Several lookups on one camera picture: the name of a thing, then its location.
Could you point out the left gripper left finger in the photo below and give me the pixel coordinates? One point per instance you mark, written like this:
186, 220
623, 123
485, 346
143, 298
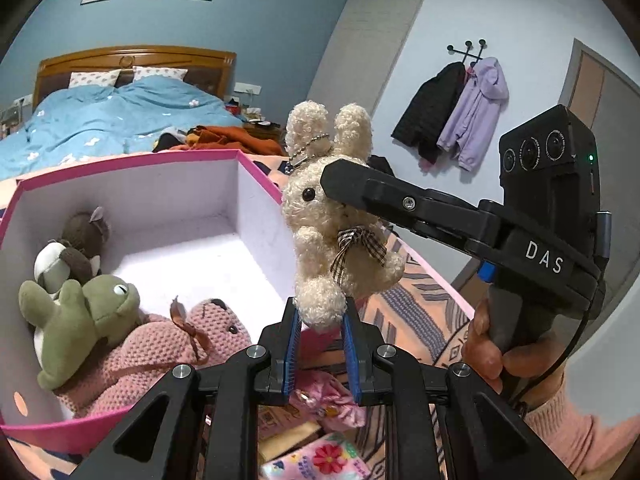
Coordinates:
202, 423

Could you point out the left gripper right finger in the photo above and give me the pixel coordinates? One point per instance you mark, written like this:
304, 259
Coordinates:
440, 422

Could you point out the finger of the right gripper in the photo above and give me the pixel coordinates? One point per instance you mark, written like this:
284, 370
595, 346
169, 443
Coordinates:
425, 212

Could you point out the beige tissue pack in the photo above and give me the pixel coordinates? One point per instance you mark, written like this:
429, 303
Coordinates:
281, 429

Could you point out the pink knitted bear plush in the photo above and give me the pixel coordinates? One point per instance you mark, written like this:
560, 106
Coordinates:
111, 379

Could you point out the floral pink tissue pack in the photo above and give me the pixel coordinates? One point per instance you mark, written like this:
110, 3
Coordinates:
330, 457

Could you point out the pink satin drawstring pouch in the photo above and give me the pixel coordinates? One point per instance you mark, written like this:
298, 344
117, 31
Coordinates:
323, 398

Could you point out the cream bunny plush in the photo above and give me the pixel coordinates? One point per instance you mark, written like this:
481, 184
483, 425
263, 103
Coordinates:
340, 251

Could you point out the green frog plush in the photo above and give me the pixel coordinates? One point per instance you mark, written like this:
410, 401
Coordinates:
105, 309

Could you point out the brown knitted monkey plush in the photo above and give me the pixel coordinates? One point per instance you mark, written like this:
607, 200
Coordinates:
75, 254

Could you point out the lilac hoodie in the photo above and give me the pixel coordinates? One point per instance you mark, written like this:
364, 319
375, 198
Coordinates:
471, 125

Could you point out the black jacket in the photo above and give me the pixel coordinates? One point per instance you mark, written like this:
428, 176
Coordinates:
429, 110

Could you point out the pink cardboard storage box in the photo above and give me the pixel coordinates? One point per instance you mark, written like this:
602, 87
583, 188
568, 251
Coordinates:
186, 226

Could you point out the wooden nightstand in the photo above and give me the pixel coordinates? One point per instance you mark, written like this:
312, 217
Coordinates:
253, 122

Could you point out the orange brown garment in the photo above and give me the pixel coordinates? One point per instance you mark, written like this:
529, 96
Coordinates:
216, 138

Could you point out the wooden headboard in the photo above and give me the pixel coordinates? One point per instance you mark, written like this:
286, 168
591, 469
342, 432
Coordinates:
209, 70

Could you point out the blue floral duvet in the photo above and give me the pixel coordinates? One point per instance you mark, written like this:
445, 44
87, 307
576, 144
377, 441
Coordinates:
72, 125

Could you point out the right floral pillow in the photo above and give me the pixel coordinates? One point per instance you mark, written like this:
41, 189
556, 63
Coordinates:
141, 72

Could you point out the floral pillow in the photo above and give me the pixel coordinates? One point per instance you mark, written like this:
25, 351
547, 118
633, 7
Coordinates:
102, 78
141, 72

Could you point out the left floral pillow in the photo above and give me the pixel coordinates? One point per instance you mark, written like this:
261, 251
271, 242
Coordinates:
102, 78

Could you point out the black tracking camera right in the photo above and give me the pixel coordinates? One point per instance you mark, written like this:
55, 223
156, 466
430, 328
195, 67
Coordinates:
549, 171

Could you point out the black wall coat hook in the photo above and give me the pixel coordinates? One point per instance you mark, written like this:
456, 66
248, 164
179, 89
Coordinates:
471, 52

